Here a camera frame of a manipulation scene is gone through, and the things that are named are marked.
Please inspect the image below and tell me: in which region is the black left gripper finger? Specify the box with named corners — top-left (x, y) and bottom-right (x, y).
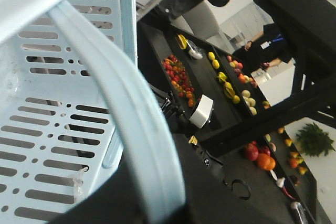
top-left (51, 134), bottom-right (293, 223)

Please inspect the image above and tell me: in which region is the light blue plastic basket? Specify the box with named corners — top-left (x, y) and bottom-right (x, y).
top-left (1, 0), bottom-right (186, 223)

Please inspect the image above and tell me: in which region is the red apple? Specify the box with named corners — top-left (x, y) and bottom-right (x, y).
top-left (244, 143), bottom-right (259, 161)

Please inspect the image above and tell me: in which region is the orange fruit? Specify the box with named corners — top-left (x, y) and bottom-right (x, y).
top-left (256, 153), bottom-right (276, 171)

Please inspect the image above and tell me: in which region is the black fruit display stand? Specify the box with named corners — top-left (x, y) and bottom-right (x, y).
top-left (136, 0), bottom-right (336, 224)

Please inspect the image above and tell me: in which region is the green leafy vegetable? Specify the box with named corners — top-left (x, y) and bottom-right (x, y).
top-left (296, 122), bottom-right (335, 157)

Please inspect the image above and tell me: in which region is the person in black shirt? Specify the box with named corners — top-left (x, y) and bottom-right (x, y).
top-left (232, 23), bottom-right (292, 72)

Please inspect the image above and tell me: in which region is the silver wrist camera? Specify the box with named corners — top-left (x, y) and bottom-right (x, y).
top-left (189, 94), bottom-right (214, 129)

